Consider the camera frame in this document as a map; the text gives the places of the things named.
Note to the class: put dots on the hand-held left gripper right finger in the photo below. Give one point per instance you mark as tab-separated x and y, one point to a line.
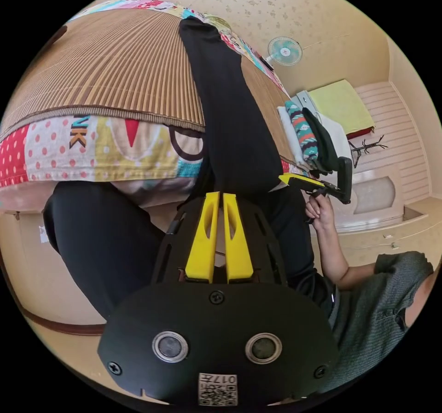
238	250

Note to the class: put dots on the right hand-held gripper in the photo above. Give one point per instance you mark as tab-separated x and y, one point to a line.
328	188

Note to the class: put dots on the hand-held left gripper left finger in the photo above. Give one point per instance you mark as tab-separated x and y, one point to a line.
198	247

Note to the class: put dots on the black pants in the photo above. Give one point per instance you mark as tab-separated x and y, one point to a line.
228	116

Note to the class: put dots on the person's right forearm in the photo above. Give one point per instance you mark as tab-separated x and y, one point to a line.
336	264

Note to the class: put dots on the person's right hand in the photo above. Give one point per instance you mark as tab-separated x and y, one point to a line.
321	212

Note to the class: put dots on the pile of clothes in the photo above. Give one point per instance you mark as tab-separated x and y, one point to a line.
304	133

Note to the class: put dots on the black coat rack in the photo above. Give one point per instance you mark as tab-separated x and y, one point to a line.
366	145

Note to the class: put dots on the person's body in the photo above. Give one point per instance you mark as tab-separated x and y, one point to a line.
380	316

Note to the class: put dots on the bed with woven mat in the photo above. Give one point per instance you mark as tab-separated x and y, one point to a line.
103	74

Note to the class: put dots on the teal wall fan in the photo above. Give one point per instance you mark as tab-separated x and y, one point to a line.
285	51

